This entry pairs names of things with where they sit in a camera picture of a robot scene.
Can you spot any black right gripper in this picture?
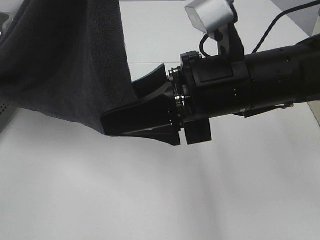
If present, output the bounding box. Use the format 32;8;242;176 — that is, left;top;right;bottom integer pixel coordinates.
100;51;253;146

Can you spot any dark navy towel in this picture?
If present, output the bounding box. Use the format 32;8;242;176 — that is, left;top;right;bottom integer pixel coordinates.
0;0;137;133

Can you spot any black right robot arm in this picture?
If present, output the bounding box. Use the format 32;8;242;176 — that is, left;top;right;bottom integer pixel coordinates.
100;36;320;146

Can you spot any grey perforated plastic basket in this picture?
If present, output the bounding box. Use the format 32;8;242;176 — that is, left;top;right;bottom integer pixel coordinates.
0;12;17;133

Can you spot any beige box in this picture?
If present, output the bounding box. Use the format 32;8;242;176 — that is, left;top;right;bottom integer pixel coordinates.
308;14;320;124

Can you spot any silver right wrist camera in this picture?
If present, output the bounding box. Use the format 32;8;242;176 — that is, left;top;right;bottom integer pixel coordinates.
185;0;238;42

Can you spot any black right camera cable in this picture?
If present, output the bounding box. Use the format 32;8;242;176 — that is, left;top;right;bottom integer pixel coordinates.
198;0;320;58

